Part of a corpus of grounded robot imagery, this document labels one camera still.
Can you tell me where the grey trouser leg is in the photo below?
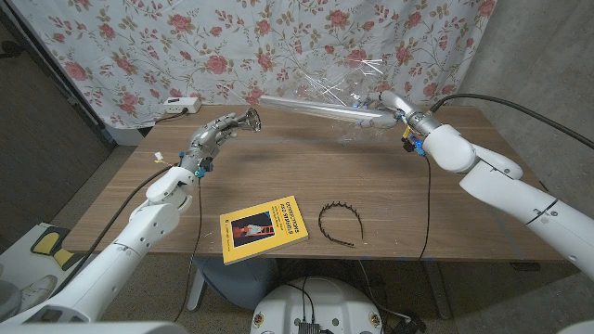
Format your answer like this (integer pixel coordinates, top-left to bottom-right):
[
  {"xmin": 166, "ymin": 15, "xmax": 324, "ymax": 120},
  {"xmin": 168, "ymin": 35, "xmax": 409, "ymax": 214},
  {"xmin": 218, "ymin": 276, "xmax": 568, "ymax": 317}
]
[{"xmin": 0, "ymin": 277, "xmax": 22, "ymax": 321}]

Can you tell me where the white table leg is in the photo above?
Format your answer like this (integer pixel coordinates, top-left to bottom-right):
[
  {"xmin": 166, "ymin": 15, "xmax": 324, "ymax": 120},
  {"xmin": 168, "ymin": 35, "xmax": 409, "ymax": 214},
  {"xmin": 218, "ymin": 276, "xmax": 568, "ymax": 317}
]
[{"xmin": 187, "ymin": 266, "xmax": 208, "ymax": 312}]

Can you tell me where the white power strip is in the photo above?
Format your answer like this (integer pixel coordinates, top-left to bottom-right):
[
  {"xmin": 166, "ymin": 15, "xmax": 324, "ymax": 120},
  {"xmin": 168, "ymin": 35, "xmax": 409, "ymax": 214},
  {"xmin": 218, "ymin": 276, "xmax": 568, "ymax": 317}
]
[{"xmin": 161, "ymin": 96, "xmax": 203, "ymax": 115}]

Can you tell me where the dark grey partition panel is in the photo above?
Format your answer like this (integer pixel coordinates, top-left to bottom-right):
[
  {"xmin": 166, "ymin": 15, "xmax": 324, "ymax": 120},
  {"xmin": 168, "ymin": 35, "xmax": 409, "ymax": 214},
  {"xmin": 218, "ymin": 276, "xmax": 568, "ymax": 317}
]
[{"xmin": 0, "ymin": 8, "xmax": 117, "ymax": 251}]

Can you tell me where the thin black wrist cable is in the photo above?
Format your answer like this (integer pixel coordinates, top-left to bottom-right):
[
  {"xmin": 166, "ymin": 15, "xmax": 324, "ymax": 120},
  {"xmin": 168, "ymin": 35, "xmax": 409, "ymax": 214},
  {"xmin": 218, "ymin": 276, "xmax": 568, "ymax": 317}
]
[
  {"xmin": 419, "ymin": 155, "xmax": 433, "ymax": 262},
  {"xmin": 174, "ymin": 177, "xmax": 203, "ymax": 323}
]

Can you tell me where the blue-grey stool under table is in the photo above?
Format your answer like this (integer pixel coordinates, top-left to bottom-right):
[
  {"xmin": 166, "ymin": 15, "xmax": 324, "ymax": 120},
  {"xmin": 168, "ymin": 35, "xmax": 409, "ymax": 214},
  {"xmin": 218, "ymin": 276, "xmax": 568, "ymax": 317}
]
[{"xmin": 192, "ymin": 256, "xmax": 279, "ymax": 311}]

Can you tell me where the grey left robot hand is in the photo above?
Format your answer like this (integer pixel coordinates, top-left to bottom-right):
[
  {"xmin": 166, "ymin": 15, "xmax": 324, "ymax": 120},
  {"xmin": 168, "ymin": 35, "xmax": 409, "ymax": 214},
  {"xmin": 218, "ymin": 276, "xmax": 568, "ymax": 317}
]
[{"xmin": 179, "ymin": 113, "xmax": 240, "ymax": 173}]

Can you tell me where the transparent cling film sheet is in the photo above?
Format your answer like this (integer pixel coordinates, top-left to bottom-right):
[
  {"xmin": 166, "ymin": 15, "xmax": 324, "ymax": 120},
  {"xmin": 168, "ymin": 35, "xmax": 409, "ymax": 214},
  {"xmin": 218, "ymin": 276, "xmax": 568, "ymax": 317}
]
[{"xmin": 278, "ymin": 58, "xmax": 401, "ymax": 146}]

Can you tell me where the black power strip cable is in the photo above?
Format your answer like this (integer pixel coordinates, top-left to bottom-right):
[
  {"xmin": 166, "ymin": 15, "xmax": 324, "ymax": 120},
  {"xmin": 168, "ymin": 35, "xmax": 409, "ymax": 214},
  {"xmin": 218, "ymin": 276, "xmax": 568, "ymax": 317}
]
[{"xmin": 154, "ymin": 107, "xmax": 190, "ymax": 125}]

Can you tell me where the black cable on robot base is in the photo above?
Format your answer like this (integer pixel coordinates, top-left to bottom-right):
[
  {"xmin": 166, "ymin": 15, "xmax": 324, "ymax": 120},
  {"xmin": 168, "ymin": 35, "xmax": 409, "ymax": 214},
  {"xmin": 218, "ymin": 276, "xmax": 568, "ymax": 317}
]
[{"xmin": 283, "ymin": 277, "xmax": 316, "ymax": 324}]

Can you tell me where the silver cling film roll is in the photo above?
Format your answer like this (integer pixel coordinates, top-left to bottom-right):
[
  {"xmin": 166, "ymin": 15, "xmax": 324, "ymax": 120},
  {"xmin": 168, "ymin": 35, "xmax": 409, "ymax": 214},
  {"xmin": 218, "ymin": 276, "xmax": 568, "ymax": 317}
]
[{"xmin": 258, "ymin": 95, "xmax": 395, "ymax": 123}]

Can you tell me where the black box on floor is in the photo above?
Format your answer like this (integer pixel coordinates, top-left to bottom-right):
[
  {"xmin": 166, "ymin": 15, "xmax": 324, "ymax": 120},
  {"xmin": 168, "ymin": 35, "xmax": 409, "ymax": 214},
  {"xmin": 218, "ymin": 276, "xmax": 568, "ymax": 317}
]
[{"xmin": 384, "ymin": 313, "xmax": 428, "ymax": 334}]

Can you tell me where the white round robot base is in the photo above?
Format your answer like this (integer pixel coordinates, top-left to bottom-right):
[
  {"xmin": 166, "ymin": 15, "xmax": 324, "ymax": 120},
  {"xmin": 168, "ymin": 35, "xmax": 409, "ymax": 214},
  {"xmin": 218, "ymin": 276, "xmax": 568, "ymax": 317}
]
[{"xmin": 249, "ymin": 276, "xmax": 385, "ymax": 334}]

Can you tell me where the floral backdrop cloth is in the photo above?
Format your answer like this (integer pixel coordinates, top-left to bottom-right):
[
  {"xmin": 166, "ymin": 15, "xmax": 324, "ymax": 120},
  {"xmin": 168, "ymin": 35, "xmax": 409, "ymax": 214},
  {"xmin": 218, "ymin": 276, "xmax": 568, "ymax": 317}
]
[{"xmin": 8, "ymin": 0, "xmax": 497, "ymax": 130}]

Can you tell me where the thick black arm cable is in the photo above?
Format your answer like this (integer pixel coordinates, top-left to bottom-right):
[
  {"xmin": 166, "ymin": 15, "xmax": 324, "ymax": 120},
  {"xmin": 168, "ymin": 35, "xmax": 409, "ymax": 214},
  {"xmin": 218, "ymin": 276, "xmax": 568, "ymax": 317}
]
[
  {"xmin": 50, "ymin": 165, "xmax": 180, "ymax": 298},
  {"xmin": 429, "ymin": 93, "xmax": 594, "ymax": 150}
]

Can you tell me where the white shoe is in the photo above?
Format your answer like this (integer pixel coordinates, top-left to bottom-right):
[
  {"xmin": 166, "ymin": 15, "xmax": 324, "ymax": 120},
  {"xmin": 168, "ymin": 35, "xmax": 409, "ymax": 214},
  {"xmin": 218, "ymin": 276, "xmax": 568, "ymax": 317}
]
[{"xmin": 18, "ymin": 274, "xmax": 59, "ymax": 310}]

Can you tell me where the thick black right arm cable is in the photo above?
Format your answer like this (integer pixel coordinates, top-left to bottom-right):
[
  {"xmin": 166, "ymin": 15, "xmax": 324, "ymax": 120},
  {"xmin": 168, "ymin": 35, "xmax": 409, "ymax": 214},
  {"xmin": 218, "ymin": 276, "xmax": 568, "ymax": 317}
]
[{"xmin": 429, "ymin": 93, "xmax": 594, "ymax": 150}]

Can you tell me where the yellow pad with black rim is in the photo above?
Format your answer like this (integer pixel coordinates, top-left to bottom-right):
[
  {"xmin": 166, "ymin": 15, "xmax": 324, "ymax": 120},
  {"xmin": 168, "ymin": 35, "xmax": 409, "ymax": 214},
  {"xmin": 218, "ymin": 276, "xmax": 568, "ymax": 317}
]
[{"xmin": 30, "ymin": 225, "xmax": 84, "ymax": 272}]

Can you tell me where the thin black left wrist cable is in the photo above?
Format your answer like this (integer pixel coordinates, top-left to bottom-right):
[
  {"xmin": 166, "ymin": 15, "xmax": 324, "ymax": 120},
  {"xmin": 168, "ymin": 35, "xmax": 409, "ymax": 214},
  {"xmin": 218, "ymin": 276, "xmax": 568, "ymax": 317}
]
[{"xmin": 174, "ymin": 177, "xmax": 203, "ymax": 323}]

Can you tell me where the grey table leg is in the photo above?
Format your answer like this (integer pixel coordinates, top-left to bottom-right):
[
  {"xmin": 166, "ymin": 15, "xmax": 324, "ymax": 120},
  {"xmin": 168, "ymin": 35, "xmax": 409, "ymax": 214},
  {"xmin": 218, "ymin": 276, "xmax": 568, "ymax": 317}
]
[{"xmin": 421, "ymin": 260, "xmax": 452, "ymax": 320}]

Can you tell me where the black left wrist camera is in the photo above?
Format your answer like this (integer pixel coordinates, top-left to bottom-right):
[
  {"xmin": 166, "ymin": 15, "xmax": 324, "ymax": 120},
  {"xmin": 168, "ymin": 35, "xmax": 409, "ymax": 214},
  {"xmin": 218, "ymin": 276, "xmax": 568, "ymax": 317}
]
[{"xmin": 194, "ymin": 157, "xmax": 214, "ymax": 180}]

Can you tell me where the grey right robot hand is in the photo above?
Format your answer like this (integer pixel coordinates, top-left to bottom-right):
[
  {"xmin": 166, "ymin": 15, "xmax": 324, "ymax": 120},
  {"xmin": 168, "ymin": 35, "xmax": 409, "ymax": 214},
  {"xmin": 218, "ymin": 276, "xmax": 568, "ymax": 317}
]
[{"xmin": 357, "ymin": 89, "xmax": 441, "ymax": 136}]

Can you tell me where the grey finned module on base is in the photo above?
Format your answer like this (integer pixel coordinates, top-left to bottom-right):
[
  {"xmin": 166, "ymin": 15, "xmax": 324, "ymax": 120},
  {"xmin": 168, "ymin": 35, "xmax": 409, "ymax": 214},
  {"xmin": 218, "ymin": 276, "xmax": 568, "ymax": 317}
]
[{"xmin": 296, "ymin": 318, "xmax": 322, "ymax": 334}]

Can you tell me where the yellow book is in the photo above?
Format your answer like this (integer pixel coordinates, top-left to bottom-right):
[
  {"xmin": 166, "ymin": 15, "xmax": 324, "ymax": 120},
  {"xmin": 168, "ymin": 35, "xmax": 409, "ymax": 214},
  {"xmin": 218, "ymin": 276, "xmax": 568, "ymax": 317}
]
[{"xmin": 219, "ymin": 195, "xmax": 310, "ymax": 266}]

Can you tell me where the white floor platform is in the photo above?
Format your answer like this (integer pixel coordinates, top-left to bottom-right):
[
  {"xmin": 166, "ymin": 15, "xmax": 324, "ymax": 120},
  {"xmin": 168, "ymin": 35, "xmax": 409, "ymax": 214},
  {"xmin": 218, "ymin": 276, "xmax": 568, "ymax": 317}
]
[{"xmin": 0, "ymin": 222, "xmax": 94, "ymax": 291}]

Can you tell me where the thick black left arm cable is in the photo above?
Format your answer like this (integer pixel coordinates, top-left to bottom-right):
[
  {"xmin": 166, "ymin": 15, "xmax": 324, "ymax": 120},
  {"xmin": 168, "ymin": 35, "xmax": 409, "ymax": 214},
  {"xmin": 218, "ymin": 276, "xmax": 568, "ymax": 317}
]
[{"xmin": 50, "ymin": 165, "xmax": 180, "ymax": 298}]

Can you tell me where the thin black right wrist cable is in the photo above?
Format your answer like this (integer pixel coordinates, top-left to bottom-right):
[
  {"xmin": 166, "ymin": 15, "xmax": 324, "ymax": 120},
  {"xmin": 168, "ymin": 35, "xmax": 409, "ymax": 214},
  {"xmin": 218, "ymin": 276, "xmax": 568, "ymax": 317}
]
[{"xmin": 419, "ymin": 155, "xmax": 433, "ymax": 262}]

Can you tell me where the black toothed hair band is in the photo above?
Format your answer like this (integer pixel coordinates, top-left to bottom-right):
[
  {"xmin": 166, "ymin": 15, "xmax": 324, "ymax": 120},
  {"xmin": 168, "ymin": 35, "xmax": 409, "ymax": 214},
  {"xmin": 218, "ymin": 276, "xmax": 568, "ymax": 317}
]
[{"xmin": 317, "ymin": 200, "xmax": 366, "ymax": 248}]

